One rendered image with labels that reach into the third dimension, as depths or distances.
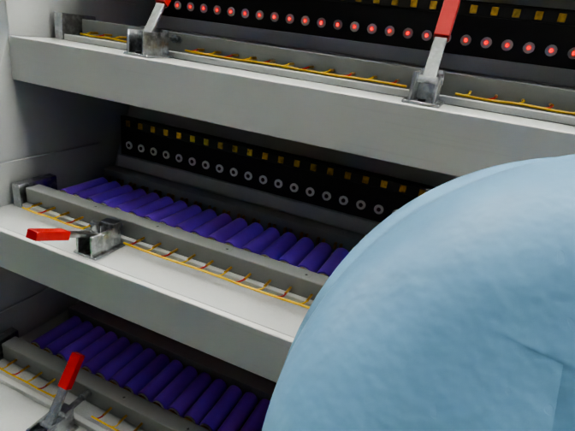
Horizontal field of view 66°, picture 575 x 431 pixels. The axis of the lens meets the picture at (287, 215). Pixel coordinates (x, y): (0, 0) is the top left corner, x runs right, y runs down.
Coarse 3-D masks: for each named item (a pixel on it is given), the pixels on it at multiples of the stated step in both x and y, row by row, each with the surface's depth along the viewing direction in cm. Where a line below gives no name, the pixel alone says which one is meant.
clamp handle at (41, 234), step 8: (96, 224) 42; (32, 232) 36; (40, 232) 36; (48, 232) 37; (56, 232) 38; (64, 232) 39; (72, 232) 40; (80, 232) 41; (88, 232) 42; (96, 232) 43; (40, 240) 37; (48, 240) 37
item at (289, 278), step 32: (32, 192) 50; (64, 192) 50; (128, 224) 45; (160, 224) 46; (160, 256) 43; (192, 256) 43; (224, 256) 42; (256, 256) 42; (288, 288) 39; (320, 288) 39
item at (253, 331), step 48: (96, 144) 61; (0, 192) 50; (240, 192) 55; (0, 240) 46; (96, 288) 42; (144, 288) 39; (192, 288) 40; (240, 288) 41; (192, 336) 39; (240, 336) 36; (288, 336) 35
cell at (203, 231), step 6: (216, 216) 50; (222, 216) 51; (228, 216) 51; (210, 222) 49; (216, 222) 49; (222, 222) 50; (228, 222) 51; (198, 228) 47; (204, 228) 47; (210, 228) 48; (216, 228) 49; (198, 234) 46; (204, 234) 46
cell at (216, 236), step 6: (234, 222) 49; (240, 222) 50; (246, 222) 51; (222, 228) 48; (228, 228) 48; (234, 228) 48; (240, 228) 49; (210, 234) 46; (216, 234) 46; (222, 234) 46; (228, 234) 47; (234, 234) 48; (216, 240) 45; (222, 240) 46
